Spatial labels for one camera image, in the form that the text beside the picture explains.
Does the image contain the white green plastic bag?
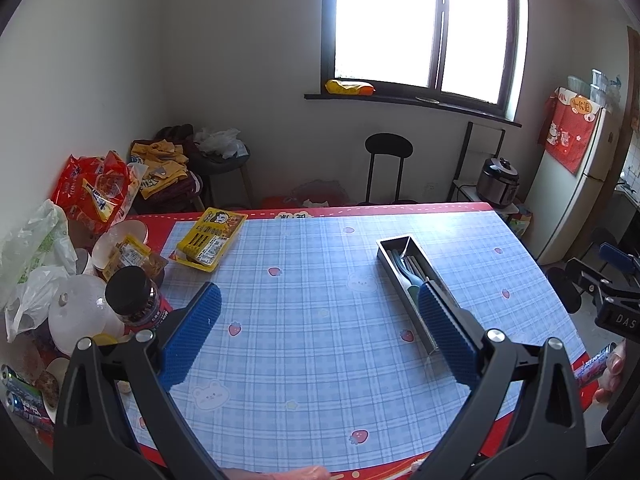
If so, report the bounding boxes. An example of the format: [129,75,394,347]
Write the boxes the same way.
[0,199,78,306]

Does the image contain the red plastic bag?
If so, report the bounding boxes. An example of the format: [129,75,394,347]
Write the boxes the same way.
[262,180,351,209]

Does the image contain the yellow snack tray pack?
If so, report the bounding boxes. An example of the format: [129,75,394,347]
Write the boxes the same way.
[169,207,249,273]

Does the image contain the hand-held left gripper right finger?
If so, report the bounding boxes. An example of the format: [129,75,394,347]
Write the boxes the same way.
[412,281,587,480]

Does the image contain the blue plaid tablecloth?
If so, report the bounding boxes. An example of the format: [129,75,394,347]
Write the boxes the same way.
[117,202,591,476]

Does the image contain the large red snack bag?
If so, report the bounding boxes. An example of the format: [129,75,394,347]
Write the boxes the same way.
[50,150,146,236]

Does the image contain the black round-back chair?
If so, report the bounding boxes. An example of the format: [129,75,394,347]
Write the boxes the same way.
[364,133,418,207]

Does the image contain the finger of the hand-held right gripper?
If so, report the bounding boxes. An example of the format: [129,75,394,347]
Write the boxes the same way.
[599,242,640,286]
[566,258,613,306]

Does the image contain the person's right hand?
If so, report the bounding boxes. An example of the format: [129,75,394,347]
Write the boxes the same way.
[594,339,628,403]

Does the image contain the yellow garment pile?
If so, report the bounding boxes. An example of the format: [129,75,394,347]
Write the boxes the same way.
[131,140,190,200]

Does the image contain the silver rice cooker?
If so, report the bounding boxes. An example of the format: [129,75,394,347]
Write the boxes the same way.
[476,156,521,207]

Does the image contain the blue candy roll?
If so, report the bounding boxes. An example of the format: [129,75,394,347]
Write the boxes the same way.
[575,342,618,386]
[0,364,43,401]
[7,390,56,433]

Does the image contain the stainless steel utensil holder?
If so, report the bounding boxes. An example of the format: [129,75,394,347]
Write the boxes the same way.
[376,234,448,356]

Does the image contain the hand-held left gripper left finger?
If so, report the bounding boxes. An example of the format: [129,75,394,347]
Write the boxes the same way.
[52,281,223,480]

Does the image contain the white paper bowl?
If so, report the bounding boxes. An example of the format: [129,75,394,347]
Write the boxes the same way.
[92,220,150,281]

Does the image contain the black lid jar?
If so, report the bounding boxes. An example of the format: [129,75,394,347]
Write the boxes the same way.
[105,266,174,335]

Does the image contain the small bowl of brown snack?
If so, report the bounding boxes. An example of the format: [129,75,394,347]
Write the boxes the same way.
[37,357,71,411]

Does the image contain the black metal rack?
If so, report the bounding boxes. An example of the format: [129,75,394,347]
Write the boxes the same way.
[447,121,521,211]

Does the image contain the yellow brown snack packet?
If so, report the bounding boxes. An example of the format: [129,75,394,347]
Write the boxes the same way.
[102,237,168,283]

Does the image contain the clear plastic containers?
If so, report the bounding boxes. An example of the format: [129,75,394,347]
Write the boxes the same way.
[567,69,623,108]

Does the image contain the colorful carton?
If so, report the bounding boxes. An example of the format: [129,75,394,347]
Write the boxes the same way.
[507,205,533,238]

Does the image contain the white refrigerator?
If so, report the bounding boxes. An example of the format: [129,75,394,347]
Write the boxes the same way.
[524,105,623,265]

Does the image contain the window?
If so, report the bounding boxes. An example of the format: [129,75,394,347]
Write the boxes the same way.
[304,0,528,128]

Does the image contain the black swivel chair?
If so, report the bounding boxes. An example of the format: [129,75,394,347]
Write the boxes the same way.
[546,227,621,315]

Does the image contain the yellow orange packet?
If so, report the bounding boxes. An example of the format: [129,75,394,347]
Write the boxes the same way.
[325,79,375,97]

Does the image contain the red printed cloth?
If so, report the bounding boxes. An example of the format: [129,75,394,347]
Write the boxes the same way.
[537,86,606,176]

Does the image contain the blue spoon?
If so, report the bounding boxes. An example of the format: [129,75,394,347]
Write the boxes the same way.
[390,250,413,281]

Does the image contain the crumpled white plastic bag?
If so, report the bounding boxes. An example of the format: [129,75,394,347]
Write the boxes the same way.
[5,265,71,343]

